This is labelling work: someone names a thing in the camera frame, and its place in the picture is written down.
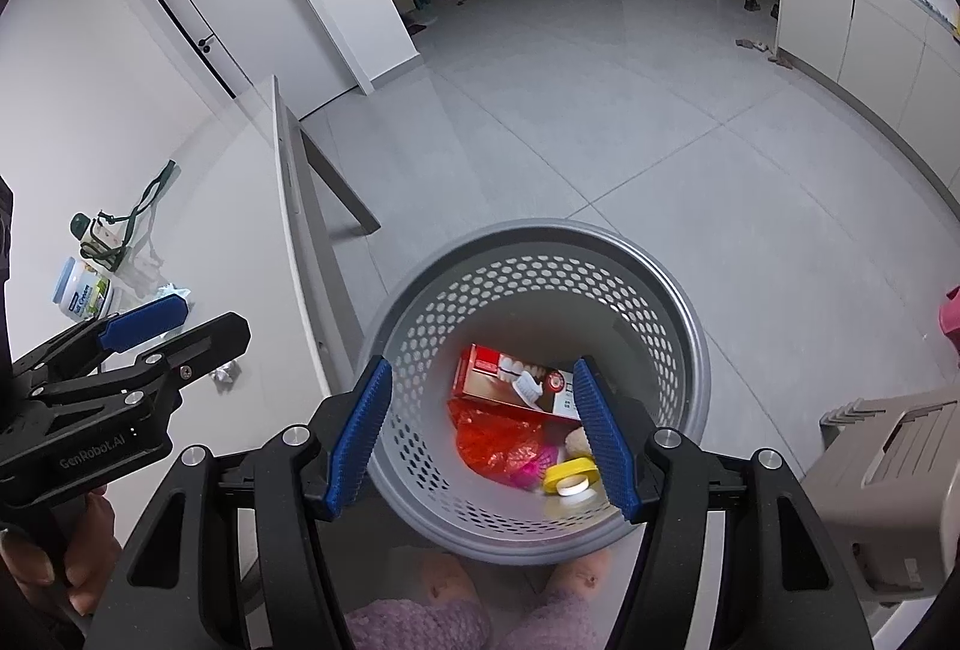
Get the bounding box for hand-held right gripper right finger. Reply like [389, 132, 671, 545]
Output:
[571, 354, 875, 650]

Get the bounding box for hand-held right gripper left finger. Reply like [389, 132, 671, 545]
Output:
[82, 354, 395, 650]

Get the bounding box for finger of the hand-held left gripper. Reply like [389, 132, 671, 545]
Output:
[11, 292, 190, 386]
[34, 311, 252, 424]

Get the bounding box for small pink object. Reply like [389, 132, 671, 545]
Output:
[510, 447, 560, 490]

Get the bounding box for red plastic bag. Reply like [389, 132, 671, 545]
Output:
[448, 399, 556, 486]

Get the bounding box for red toothpaste box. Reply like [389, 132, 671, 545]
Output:
[448, 342, 586, 422]

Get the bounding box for grey perforated plastic basket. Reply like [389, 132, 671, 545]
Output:
[356, 216, 712, 567]

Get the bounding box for person's left hand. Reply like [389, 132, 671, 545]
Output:
[0, 491, 122, 615]

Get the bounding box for light blue wet wipes pack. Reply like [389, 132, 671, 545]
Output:
[139, 281, 192, 306]

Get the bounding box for white milk powder can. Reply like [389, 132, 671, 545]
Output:
[51, 256, 121, 323]

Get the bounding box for person's pink slipper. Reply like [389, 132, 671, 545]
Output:
[416, 552, 481, 610]
[536, 560, 612, 610]

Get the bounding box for person's purple fuzzy pants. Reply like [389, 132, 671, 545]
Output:
[349, 594, 601, 650]

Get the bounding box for grey table leg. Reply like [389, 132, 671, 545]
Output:
[300, 121, 382, 236]

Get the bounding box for beige plastic crate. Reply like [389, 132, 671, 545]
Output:
[799, 387, 960, 610]

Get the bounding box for pink plastic object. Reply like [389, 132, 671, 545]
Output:
[937, 282, 960, 351]

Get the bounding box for white cabinet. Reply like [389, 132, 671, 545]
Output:
[772, 0, 960, 171]

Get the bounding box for green-lidded bottle with strap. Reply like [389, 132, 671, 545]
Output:
[71, 161, 181, 276]

